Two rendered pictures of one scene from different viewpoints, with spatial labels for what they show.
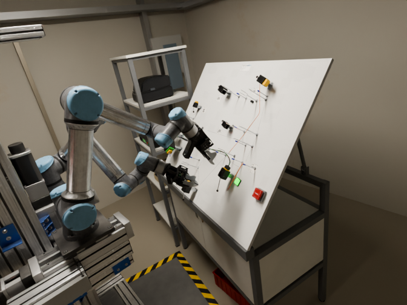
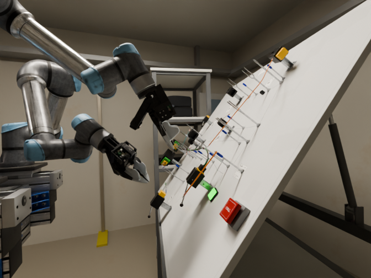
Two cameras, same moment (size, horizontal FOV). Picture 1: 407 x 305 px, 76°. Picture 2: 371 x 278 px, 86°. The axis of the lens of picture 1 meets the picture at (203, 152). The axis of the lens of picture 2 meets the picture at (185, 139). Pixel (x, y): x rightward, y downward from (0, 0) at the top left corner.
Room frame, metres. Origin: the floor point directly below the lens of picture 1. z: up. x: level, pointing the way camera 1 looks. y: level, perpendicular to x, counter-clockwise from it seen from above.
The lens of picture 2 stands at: (0.63, -0.27, 1.29)
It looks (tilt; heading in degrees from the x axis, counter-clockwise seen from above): 0 degrees down; 17
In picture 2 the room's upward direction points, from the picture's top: 2 degrees counter-clockwise
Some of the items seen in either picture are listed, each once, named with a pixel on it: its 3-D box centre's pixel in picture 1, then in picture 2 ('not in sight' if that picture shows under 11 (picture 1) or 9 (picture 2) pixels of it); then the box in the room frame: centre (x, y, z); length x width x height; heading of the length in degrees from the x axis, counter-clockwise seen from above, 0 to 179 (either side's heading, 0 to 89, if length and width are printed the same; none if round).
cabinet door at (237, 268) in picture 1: (224, 252); not in sight; (1.29, -0.02, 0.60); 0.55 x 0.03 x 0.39; 26
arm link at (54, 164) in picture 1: (46, 169); (17, 134); (1.40, 0.90, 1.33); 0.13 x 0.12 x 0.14; 155
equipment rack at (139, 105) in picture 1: (168, 149); (179, 175); (2.45, 0.35, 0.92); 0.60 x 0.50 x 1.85; 26
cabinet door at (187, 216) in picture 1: (186, 212); not in sight; (1.78, 0.22, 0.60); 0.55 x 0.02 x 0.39; 26
